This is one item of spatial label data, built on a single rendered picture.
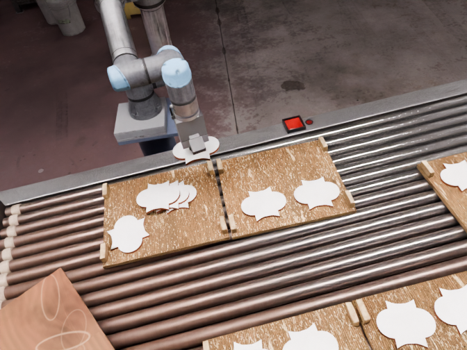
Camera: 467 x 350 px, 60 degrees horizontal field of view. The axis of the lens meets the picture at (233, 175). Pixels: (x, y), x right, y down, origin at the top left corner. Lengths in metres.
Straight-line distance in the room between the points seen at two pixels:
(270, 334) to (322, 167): 0.62
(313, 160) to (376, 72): 2.19
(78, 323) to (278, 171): 0.80
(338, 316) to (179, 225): 0.57
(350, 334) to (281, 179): 0.57
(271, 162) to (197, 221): 0.36
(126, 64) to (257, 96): 2.24
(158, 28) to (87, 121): 2.08
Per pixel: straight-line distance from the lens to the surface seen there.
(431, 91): 1.90
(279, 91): 3.40
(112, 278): 1.36
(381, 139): 1.63
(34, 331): 1.23
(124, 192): 1.53
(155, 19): 1.58
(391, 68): 3.68
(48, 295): 1.26
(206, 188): 1.45
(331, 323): 1.17
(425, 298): 1.25
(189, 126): 1.22
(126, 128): 1.82
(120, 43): 1.29
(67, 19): 4.90
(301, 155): 1.52
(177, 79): 1.11
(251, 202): 1.37
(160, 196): 1.43
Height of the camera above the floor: 2.02
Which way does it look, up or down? 47 degrees down
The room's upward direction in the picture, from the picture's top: 10 degrees counter-clockwise
